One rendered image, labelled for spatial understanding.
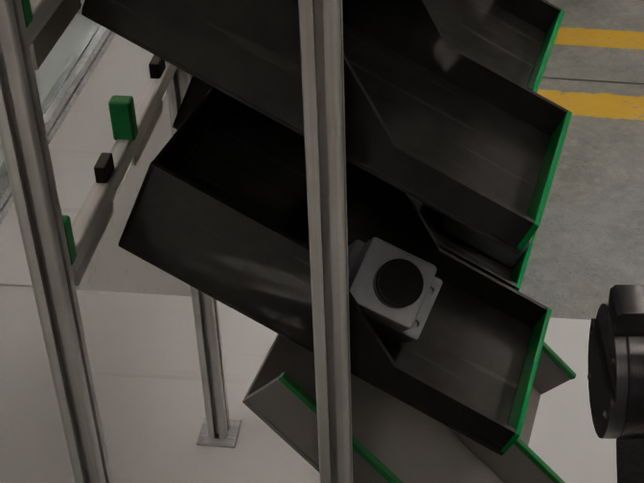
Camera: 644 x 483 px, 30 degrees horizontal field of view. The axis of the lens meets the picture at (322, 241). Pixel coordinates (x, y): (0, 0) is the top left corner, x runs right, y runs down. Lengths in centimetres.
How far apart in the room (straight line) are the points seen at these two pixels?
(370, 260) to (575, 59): 316
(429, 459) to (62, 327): 32
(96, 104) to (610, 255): 152
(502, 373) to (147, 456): 53
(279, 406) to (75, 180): 93
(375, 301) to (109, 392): 64
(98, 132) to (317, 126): 118
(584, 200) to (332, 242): 253
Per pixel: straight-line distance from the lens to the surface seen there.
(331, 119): 63
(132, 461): 126
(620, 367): 50
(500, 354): 84
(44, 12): 71
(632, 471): 58
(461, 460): 96
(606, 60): 388
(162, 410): 131
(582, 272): 293
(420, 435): 94
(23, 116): 67
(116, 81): 194
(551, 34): 88
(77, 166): 173
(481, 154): 73
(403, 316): 74
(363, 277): 74
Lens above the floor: 175
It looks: 36 degrees down
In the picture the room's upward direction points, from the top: 2 degrees counter-clockwise
